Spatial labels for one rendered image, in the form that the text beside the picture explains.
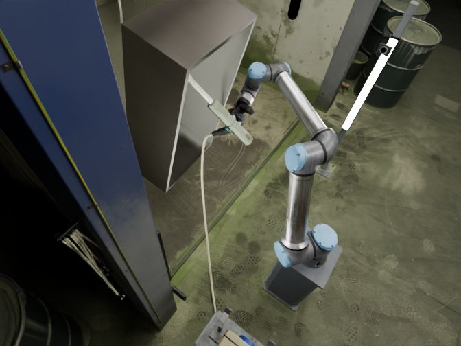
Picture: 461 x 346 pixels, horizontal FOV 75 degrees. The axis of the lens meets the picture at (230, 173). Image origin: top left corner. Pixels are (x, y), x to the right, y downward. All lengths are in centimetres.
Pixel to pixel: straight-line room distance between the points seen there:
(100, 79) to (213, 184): 229
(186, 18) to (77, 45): 105
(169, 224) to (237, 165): 89
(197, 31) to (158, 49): 23
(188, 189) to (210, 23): 162
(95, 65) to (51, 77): 8
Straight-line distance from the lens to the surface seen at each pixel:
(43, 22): 53
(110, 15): 311
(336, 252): 205
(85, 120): 63
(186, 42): 143
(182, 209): 269
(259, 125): 338
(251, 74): 166
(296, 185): 139
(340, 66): 351
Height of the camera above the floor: 239
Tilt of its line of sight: 54 degrees down
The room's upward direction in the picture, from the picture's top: 8 degrees clockwise
